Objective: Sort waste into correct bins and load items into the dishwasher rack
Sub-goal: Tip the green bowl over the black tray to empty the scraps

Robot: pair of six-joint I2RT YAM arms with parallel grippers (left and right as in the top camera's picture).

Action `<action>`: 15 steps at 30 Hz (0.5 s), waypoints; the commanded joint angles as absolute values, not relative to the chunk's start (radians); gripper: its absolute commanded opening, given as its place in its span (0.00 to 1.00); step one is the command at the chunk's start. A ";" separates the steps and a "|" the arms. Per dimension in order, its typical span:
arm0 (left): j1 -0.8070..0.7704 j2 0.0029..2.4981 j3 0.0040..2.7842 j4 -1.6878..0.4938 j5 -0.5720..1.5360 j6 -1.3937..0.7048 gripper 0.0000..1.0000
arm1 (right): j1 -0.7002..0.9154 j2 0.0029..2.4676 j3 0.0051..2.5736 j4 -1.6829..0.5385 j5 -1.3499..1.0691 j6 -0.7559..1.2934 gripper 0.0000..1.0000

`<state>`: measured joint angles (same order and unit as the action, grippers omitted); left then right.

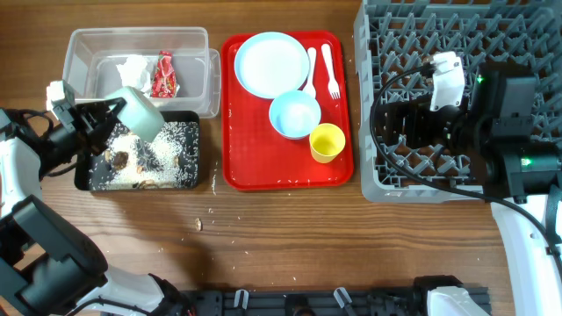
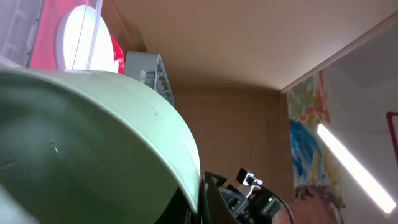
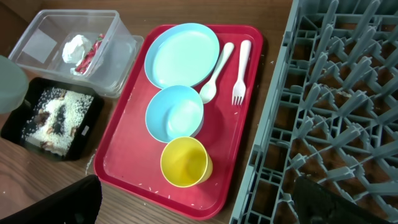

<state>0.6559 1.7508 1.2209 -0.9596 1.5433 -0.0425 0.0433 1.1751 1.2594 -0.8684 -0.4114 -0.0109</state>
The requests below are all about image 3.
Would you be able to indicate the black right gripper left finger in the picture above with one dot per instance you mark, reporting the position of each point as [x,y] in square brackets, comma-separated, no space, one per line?
[79,203]

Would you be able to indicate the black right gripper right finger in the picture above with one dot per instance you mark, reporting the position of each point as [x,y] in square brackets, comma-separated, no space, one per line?
[315,204]

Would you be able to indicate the rice and food scraps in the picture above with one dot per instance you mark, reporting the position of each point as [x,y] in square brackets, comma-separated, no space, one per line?
[57,117]

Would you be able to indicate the yellow plastic cup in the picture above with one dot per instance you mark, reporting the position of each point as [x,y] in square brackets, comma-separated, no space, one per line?
[185,162]

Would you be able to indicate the red snack wrapper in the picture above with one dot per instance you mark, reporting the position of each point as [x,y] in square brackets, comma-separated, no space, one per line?
[85,63]

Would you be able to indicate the green bowl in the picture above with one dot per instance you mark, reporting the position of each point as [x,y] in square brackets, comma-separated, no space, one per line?
[14,85]

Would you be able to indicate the white napkin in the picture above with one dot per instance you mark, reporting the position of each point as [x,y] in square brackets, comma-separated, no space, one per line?
[75,50]

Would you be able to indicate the black food waste tray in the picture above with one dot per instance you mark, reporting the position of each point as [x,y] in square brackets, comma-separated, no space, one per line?
[17,120]

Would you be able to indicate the grey dishwasher rack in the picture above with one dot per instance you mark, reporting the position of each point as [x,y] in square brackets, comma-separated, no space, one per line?
[330,113]

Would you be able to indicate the clear plastic waste bin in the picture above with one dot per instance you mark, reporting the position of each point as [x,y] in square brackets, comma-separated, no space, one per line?
[40,48]

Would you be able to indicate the red plastic tray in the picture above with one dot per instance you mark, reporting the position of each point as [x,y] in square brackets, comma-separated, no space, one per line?
[128,157]

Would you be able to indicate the light blue bowl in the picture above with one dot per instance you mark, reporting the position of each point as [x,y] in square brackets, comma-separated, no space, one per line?
[174,112]

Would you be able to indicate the white plastic fork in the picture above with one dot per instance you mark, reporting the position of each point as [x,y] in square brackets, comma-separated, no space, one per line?
[239,88]

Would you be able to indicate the white plastic spoon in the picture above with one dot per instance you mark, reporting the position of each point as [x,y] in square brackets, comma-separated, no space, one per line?
[209,89]

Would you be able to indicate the light blue plate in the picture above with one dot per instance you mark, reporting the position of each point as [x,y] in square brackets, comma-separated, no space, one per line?
[182,55]

